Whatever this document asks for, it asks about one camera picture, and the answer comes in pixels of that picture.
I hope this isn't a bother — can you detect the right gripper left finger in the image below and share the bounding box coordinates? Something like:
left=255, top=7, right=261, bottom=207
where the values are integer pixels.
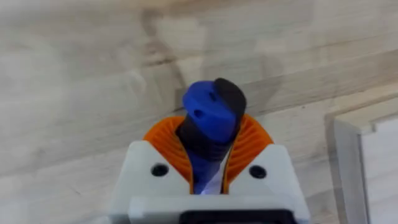
left=109, top=115, right=194, bottom=224

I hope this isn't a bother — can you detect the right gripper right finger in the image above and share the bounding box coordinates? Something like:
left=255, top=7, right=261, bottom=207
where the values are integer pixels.
left=222, top=113, right=311, bottom=224

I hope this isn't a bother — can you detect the blue electric screwdriver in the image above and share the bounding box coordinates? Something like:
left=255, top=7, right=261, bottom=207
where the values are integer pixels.
left=175, top=77, right=248, bottom=195

